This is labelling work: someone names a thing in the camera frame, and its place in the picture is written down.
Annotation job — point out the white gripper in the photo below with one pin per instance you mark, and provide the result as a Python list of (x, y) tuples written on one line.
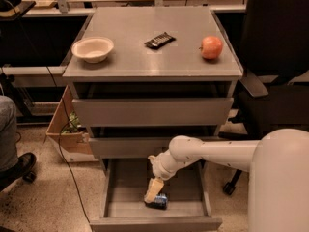
[(158, 169)]

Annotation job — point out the blue pepsi can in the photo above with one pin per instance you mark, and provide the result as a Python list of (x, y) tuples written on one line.
[(160, 202)]

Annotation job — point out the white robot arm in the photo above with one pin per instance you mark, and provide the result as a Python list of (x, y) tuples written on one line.
[(278, 168)]

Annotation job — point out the grey open bottom drawer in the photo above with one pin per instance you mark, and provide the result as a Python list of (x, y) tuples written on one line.
[(123, 208)]

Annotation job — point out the grey top drawer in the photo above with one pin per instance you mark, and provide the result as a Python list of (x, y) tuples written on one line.
[(152, 112)]

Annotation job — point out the grey middle drawer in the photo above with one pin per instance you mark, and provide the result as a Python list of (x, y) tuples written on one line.
[(128, 147)]

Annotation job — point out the grey drawer cabinet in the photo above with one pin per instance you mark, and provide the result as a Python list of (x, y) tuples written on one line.
[(154, 84)]

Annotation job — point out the cardboard box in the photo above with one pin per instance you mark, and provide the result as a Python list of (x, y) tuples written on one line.
[(68, 138)]

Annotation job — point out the black shoe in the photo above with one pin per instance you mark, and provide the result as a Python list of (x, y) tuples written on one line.
[(23, 166)]

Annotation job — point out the dark snack bar wrapper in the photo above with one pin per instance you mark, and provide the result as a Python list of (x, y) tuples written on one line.
[(159, 41)]

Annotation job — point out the white paper bowl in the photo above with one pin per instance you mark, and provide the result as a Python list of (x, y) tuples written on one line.
[(93, 49)]

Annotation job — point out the red apple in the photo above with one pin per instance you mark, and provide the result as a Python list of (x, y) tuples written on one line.
[(211, 47)]

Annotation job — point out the person leg in jeans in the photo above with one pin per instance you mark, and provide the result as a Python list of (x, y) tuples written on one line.
[(8, 151)]

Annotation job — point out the black office chair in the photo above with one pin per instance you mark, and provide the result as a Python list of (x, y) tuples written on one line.
[(271, 40)]

